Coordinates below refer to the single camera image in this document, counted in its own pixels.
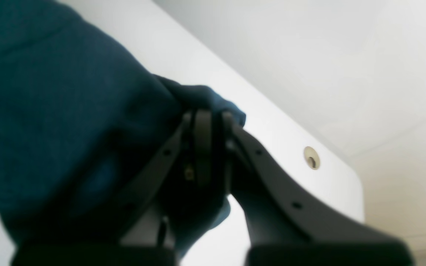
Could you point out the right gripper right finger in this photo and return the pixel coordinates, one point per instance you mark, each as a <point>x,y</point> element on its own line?
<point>288,226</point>

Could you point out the right table cable grommet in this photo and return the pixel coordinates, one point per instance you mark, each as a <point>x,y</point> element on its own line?
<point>312,158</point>

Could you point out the dark teal T-shirt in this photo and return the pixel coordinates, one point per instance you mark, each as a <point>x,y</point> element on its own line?
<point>79,116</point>

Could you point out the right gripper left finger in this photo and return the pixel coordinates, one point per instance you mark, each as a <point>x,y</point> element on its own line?
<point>138,224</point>

